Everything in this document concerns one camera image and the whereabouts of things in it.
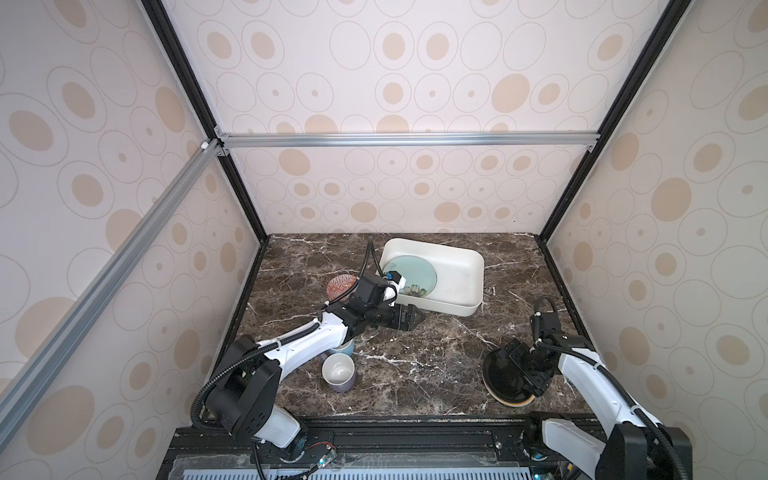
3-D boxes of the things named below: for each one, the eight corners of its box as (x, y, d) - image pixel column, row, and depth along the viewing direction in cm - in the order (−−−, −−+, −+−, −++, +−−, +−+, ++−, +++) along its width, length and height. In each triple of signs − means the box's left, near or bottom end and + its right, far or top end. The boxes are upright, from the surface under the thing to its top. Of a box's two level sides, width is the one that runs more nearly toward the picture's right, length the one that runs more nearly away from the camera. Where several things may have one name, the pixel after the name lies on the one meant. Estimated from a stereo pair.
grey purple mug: (324, 393, 84) (319, 384, 77) (328, 363, 89) (324, 352, 83) (356, 393, 84) (353, 384, 77) (358, 363, 89) (355, 352, 83)
